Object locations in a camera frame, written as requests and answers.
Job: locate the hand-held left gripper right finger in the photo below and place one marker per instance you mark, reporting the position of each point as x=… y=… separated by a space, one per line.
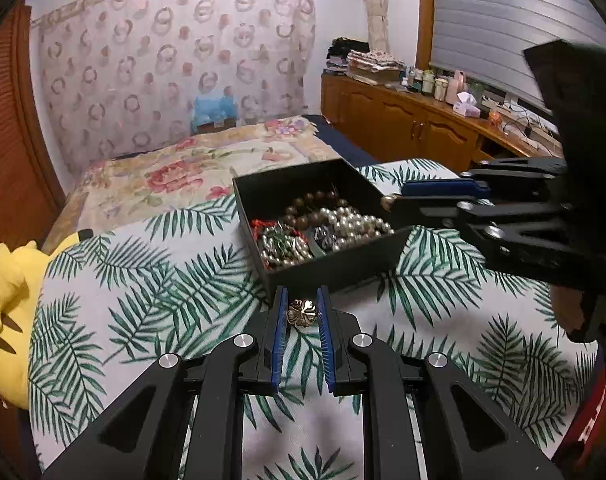
x=325 y=345

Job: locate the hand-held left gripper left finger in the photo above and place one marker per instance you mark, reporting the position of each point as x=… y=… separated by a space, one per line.
x=280 y=345

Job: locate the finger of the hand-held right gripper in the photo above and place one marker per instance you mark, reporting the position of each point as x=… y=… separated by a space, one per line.
x=440 y=189
x=523 y=240

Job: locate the gold flower brooch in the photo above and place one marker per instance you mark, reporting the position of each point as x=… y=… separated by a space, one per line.
x=303 y=312

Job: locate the black cardboard box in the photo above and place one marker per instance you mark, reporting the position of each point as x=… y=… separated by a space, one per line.
x=343 y=270

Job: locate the pink tissue box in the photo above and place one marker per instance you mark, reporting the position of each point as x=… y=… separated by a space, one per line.
x=467 y=107

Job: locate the small orange figurine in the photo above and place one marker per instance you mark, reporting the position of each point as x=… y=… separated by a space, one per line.
x=496 y=117

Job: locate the wooden cabinet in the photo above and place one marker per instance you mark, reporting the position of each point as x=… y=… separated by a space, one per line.
x=383 y=115

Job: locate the group of cosmetic bottles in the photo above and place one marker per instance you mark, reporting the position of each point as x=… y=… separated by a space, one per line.
x=440 y=87

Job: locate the dark blue bedsheet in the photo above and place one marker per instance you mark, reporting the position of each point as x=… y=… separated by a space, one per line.
x=348 y=145

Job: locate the palm leaf print blanket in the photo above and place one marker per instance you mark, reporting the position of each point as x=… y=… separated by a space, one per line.
x=148 y=285

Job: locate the stack of folded clothes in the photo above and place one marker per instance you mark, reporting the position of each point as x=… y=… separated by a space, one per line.
x=373 y=60

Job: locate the grey window blind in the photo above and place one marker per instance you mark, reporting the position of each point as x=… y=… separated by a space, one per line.
x=493 y=20

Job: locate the beige lace curtain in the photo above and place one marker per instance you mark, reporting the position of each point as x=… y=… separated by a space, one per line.
x=375 y=10

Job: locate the red plastic object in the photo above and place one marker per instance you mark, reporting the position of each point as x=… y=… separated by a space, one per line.
x=590 y=420

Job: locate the floral bedspread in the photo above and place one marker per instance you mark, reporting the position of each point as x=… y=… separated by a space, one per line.
x=183 y=170

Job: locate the blue plastic bag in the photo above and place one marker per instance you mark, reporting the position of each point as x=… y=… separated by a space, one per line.
x=213 y=110

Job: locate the yellow plush toy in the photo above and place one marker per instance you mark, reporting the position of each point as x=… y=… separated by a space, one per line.
x=13 y=310

